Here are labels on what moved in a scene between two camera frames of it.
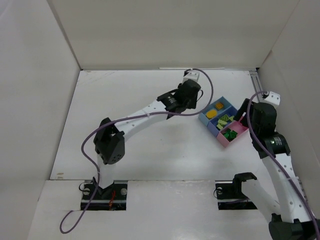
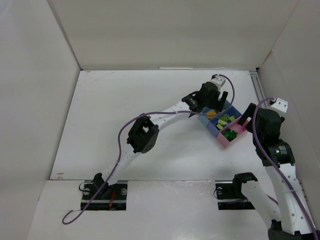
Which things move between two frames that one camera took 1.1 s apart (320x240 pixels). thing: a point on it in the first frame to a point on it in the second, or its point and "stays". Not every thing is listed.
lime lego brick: (225, 117) stays
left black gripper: (191, 88) to (218, 99)
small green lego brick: (232, 135) stays
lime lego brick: (220, 126) stays
